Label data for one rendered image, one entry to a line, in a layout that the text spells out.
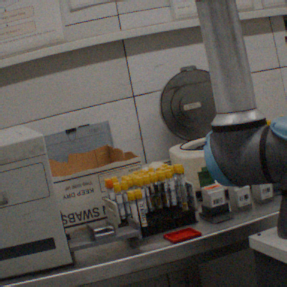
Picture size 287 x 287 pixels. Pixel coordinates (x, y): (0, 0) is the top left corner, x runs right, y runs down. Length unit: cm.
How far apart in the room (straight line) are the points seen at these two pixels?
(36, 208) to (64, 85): 72
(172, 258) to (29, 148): 40
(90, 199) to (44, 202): 35
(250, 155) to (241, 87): 14
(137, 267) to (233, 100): 43
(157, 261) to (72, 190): 37
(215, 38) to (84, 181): 63
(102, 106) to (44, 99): 18
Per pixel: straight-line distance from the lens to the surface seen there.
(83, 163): 231
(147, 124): 243
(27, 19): 232
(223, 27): 157
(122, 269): 174
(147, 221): 192
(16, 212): 170
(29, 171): 169
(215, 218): 187
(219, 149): 159
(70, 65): 236
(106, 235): 178
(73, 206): 203
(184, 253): 178
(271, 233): 163
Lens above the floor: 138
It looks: 10 degrees down
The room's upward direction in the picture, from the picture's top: 11 degrees counter-clockwise
